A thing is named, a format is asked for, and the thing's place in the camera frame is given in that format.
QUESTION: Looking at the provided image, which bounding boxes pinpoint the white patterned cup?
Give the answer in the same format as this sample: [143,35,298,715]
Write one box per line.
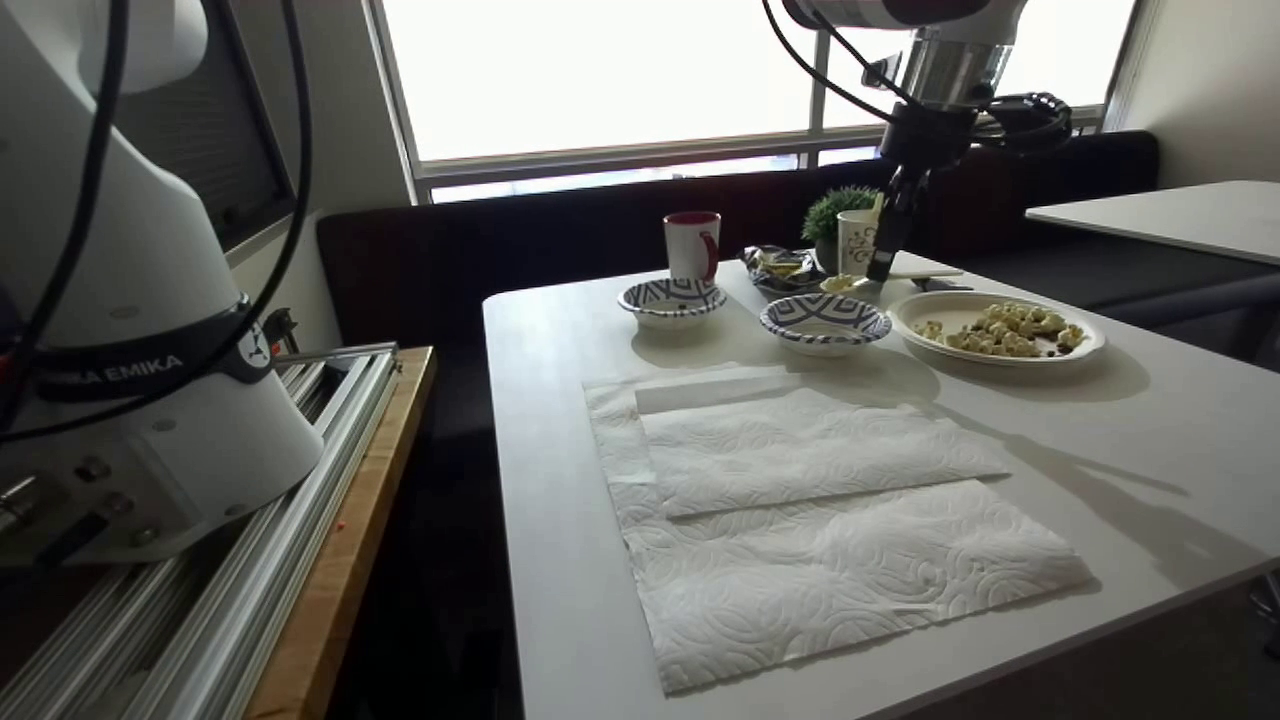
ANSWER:
[834,209,888,285]

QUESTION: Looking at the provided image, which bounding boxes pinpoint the small dark bowl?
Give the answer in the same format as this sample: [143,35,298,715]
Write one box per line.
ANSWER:
[742,239,835,297]

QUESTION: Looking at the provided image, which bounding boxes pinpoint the aluminium rail frame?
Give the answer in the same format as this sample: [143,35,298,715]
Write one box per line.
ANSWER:
[0,338,401,720]

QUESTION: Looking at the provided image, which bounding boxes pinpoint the large white paper towel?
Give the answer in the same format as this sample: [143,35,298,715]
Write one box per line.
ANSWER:
[580,362,1099,701]

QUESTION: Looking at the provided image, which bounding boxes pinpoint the blue patterned bowl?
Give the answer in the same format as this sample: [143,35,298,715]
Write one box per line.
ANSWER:
[762,286,898,356]
[616,275,731,330]

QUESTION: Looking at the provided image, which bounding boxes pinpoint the window with white frame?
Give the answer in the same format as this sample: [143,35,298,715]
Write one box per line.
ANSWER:
[363,0,1152,209]

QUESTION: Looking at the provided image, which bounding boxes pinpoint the folded white paper towel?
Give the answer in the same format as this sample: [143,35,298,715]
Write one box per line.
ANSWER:
[631,362,1015,523]

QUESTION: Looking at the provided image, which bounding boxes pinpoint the popcorn and coffee beans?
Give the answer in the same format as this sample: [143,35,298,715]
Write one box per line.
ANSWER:
[916,301,1093,360]

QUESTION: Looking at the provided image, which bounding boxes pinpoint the red and white mug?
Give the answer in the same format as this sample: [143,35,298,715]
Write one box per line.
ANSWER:
[660,209,725,286]

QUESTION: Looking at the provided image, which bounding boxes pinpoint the small green potted plant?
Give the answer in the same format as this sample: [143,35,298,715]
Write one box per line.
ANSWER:
[802,185,891,275]

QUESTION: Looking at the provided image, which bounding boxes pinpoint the small bar clamp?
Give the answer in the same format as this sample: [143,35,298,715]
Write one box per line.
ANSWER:
[260,306,304,369]

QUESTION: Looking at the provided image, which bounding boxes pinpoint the white side table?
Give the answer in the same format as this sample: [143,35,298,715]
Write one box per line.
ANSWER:
[1019,174,1280,271]

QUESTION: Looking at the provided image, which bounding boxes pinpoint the white round plate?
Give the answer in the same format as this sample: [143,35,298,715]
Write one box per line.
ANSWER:
[888,286,1113,371]

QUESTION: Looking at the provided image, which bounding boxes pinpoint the dark wall screen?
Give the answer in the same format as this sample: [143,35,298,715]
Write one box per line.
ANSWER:
[96,0,300,255]

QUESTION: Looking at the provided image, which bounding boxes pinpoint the wooden base board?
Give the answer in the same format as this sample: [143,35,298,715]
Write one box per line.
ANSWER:
[243,342,440,720]

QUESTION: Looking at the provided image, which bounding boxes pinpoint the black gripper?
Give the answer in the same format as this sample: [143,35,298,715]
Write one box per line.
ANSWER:
[870,99,987,286]

